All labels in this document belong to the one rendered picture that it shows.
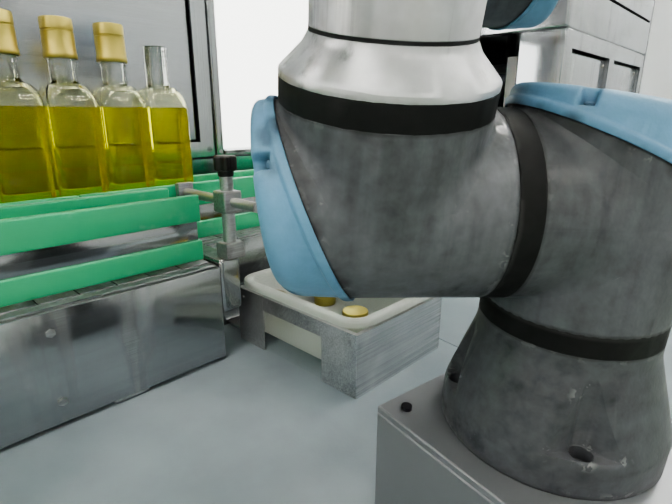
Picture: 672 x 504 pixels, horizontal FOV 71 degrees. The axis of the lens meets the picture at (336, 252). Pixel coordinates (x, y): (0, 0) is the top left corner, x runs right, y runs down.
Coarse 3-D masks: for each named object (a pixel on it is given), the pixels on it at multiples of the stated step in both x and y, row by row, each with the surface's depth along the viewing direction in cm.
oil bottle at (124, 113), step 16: (96, 96) 58; (112, 96) 57; (128, 96) 58; (112, 112) 57; (128, 112) 58; (144, 112) 60; (112, 128) 58; (128, 128) 59; (144, 128) 60; (112, 144) 58; (128, 144) 59; (144, 144) 61; (112, 160) 58; (128, 160) 60; (144, 160) 61; (112, 176) 59; (128, 176) 60; (144, 176) 62
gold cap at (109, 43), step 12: (96, 24) 56; (108, 24) 56; (120, 24) 57; (96, 36) 56; (108, 36) 56; (120, 36) 57; (96, 48) 57; (108, 48) 57; (120, 48) 58; (96, 60) 58; (108, 60) 57; (120, 60) 58
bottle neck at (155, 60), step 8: (144, 48) 61; (152, 48) 61; (160, 48) 61; (144, 56) 62; (152, 56) 61; (160, 56) 62; (152, 64) 61; (160, 64) 62; (152, 72) 62; (160, 72) 62; (152, 80) 62; (160, 80) 62; (168, 80) 63
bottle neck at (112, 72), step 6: (102, 66) 58; (108, 66) 57; (114, 66) 58; (120, 66) 58; (102, 72) 58; (108, 72) 58; (114, 72) 58; (120, 72) 58; (102, 78) 58; (108, 78) 58; (114, 78) 58; (120, 78) 58; (126, 78) 59
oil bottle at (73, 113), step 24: (48, 96) 53; (72, 96) 54; (48, 120) 54; (72, 120) 54; (96, 120) 56; (72, 144) 55; (96, 144) 57; (72, 168) 55; (96, 168) 57; (72, 192) 56; (96, 192) 58
